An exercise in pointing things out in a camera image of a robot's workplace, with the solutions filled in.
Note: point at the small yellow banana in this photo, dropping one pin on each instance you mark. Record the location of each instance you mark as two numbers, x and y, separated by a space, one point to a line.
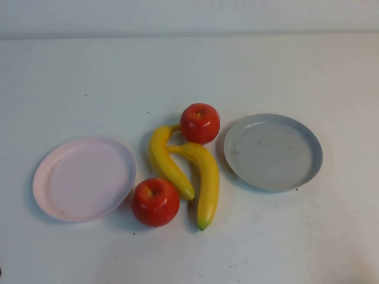
164 165

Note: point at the large yellow banana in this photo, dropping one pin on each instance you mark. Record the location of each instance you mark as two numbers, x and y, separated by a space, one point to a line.
207 189

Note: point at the red apple small yellow spot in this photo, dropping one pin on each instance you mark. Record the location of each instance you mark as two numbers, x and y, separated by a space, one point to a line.
200 127

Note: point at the red apple orange-yellow side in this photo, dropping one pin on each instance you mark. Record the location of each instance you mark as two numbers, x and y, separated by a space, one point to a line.
155 207

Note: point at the pink round plate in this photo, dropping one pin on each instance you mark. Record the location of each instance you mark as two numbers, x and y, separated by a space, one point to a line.
86 180

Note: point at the grey-blue round plate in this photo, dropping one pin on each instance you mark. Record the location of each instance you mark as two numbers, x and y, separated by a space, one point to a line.
272 154

